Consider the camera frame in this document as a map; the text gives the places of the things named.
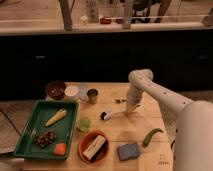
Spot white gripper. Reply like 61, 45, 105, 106
126, 97, 141, 114

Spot white handled black brush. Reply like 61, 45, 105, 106
100, 108, 134, 121

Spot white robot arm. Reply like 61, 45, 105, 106
126, 69, 213, 171

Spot small dark object on table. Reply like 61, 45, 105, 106
115, 99, 127, 104

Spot metal cup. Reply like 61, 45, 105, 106
87, 89, 98, 104

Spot green chili pepper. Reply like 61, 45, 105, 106
142, 128, 163, 148

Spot clear plastic glass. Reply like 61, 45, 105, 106
79, 83, 87, 101

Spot green small cup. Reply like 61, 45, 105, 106
77, 117, 91, 132

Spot blue sponge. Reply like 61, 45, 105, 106
117, 143, 140, 161

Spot white small bowl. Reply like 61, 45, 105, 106
65, 86, 79, 100

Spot orange round bowl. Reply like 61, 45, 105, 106
78, 130, 110, 164

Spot wooden block in bowl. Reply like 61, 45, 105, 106
83, 135, 106, 160

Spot yellow corn cob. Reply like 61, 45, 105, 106
45, 110, 67, 127

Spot dark red bowl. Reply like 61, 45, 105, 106
45, 80, 66, 100

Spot orange carrot piece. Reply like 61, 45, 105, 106
53, 143, 67, 156

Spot green plastic tray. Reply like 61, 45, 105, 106
14, 100, 78, 160

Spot dark red grapes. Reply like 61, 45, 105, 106
35, 131, 57, 148

